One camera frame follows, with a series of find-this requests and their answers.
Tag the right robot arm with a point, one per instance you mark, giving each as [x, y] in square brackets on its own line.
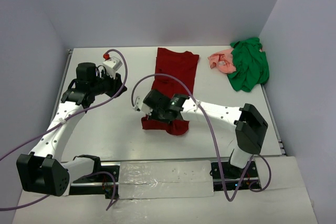
[246, 122]

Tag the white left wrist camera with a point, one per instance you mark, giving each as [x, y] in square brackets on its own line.
[111, 65]

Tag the red t shirt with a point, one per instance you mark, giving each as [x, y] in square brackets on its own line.
[181, 65]

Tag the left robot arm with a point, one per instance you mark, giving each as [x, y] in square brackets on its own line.
[41, 171]

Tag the aluminium table frame rail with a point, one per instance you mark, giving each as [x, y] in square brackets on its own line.
[280, 142]

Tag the green t shirt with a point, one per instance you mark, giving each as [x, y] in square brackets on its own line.
[247, 83]

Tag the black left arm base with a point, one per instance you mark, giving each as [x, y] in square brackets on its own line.
[101, 184]

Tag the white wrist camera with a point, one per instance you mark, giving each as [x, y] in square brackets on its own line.
[111, 65]
[140, 106]

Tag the white taped cover plate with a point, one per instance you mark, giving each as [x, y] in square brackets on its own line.
[154, 180]

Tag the pink t shirt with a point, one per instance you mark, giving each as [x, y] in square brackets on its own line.
[223, 62]

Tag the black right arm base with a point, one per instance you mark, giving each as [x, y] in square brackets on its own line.
[232, 176]

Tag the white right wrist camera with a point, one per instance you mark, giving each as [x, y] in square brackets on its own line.
[140, 106]

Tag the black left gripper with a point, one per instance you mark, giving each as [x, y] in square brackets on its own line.
[115, 83]

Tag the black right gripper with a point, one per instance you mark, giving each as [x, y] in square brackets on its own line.
[153, 116]

